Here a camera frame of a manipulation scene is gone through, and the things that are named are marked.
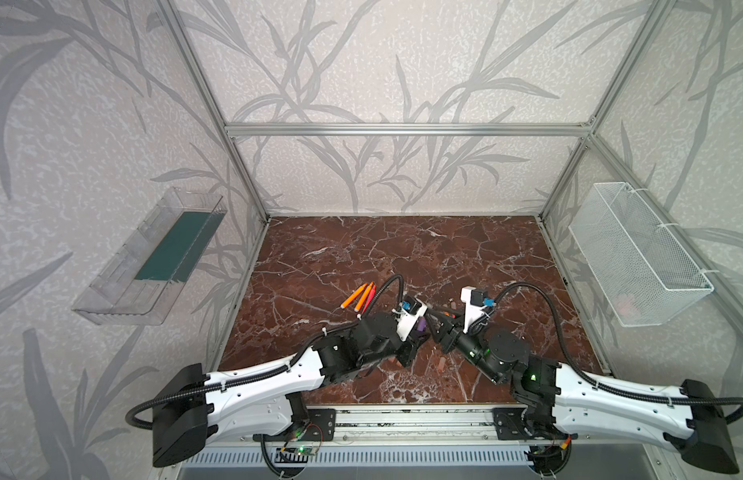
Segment pink marker group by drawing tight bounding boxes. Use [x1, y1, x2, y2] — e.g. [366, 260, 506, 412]
[365, 284, 377, 308]

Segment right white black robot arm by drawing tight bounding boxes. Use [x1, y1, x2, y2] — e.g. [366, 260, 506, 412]
[425, 310, 743, 474]

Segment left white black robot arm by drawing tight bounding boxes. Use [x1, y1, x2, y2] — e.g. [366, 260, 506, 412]
[150, 311, 427, 468]

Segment orange marker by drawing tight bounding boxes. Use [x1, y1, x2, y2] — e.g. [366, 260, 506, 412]
[341, 283, 368, 309]
[355, 282, 375, 313]

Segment orange marker far left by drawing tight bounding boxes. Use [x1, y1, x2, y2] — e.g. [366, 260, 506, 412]
[341, 283, 368, 309]

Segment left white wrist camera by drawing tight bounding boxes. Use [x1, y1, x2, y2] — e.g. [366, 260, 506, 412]
[397, 295, 427, 341]

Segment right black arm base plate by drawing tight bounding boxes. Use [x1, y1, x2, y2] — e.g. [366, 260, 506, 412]
[491, 406, 567, 442]

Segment aluminium frame rail front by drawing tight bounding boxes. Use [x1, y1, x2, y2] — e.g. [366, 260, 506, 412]
[201, 399, 657, 447]

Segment black corrugated cable left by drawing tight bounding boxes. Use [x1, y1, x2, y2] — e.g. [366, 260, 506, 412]
[124, 274, 407, 431]

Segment black corrugated cable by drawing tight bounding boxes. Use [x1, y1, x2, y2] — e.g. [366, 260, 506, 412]
[124, 274, 407, 431]
[494, 281, 743, 425]

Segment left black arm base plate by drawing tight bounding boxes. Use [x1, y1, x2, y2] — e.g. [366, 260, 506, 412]
[253, 408, 338, 442]

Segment white wire mesh basket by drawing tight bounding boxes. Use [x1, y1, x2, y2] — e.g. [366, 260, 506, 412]
[569, 182, 715, 328]

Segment clear plastic wall bin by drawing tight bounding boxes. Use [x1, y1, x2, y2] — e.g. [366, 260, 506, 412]
[72, 187, 228, 326]

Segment black corrugated cable right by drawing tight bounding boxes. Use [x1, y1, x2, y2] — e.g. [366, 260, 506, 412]
[494, 281, 743, 425]

